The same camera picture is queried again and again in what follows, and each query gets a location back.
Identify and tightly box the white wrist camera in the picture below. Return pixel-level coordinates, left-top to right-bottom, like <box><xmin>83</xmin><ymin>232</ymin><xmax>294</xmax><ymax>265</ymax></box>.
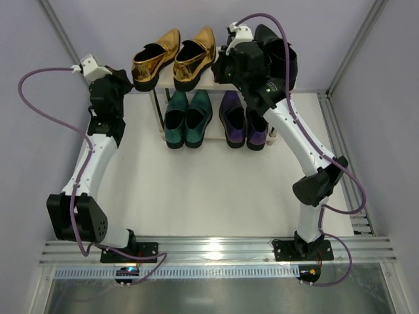
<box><xmin>71</xmin><ymin>54</ymin><xmax>112</xmax><ymax>82</ymax></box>
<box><xmin>226</xmin><ymin>22</ymin><xmax>253</xmax><ymax>54</ymax></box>

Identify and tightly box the purple loafer shoe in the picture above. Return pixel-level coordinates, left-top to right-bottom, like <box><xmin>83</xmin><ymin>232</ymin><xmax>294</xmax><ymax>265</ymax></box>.
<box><xmin>246</xmin><ymin>108</ymin><xmax>268</xmax><ymax>151</ymax></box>
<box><xmin>219</xmin><ymin>90</ymin><xmax>246</xmax><ymax>148</ymax></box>

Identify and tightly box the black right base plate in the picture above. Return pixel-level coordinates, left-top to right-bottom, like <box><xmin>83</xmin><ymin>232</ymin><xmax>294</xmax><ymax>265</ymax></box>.
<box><xmin>271</xmin><ymin>237</ymin><xmax>335</xmax><ymax>262</ymax></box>

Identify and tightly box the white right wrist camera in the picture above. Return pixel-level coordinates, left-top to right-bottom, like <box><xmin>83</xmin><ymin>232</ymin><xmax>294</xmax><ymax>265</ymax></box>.
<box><xmin>226</xmin><ymin>22</ymin><xmax>253</xmax><ymax>54</ymax></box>

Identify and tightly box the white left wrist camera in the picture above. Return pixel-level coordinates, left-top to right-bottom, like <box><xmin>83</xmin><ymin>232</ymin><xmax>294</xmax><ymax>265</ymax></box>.
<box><xmin>71</xmin><ymin>54</ymin><xmax>112</xmax><ymax>82</ymax></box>

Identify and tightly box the slotted grey cable duct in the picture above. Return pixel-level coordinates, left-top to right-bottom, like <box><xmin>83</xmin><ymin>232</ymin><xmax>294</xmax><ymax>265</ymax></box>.
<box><xmin>54</xmin><ymin>264</ymin><xmax>300</xmax><ymax>281</ymax></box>

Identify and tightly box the green loafer shoe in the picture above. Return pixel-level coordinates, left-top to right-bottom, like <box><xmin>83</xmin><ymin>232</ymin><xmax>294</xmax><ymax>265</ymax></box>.
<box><xmin>164</xmin><ymin>90</ymin><xmax>189</xmax><ymax>149</ymax></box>
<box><xmin>185</xmin><ymin>90</ymin><xmax>213</xmax><ymax>148</ymax></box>

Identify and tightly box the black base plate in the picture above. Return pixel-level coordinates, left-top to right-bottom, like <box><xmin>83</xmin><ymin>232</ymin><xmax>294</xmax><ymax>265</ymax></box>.
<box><xmin>100</xmin><ymin>242</ymin><xmax>158</xmax><ymax>264</ymax></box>
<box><xmin>271</xmin><ymin>237</ymin><xmax>335</xmax><ymax>262</ymax></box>

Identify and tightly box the gold loafer shoe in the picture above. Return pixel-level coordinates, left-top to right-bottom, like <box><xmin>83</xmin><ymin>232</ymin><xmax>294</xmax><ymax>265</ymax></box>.
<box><xmin>173</xmin><ymin>26</ymin><xmax>216</xmax><ymax>92</ymax></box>
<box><xmin>132</xmin><ymin>28</ymin><xmax>181</xmax><ymax>92</ymax></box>

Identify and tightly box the aluminium mounting rail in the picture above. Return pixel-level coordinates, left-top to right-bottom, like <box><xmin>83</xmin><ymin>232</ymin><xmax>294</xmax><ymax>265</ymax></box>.
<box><xmin>39</xmin><ymin>235</ymin><xmax>397</xmax><ymax>266</ymax></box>

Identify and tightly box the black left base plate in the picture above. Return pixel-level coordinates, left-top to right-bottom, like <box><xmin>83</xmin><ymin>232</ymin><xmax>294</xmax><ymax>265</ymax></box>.
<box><xmin>100</xmin><ymin>242</ymin><xmax>158</xmax><ymax>264</ymax></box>

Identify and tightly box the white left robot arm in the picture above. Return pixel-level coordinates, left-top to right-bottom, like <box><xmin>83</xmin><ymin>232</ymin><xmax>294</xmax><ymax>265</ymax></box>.
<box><xmin>46</xmin><ymin>67</ymin><xmax>134</xmax><ymax>254</ymax></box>

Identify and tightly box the black loafer shoe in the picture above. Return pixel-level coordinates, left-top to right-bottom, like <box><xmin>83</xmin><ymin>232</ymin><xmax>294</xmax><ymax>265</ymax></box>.
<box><xmin>254</xmin><ymin>24</ymin><xmax>298</xmax><ymax>91</ymax></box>

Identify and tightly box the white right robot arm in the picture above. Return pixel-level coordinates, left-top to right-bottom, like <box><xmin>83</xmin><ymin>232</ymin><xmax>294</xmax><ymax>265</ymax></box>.
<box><xmin>211</xmin><ymin>41</ymin><xmax>348</xmax><ymax>258</ymax></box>

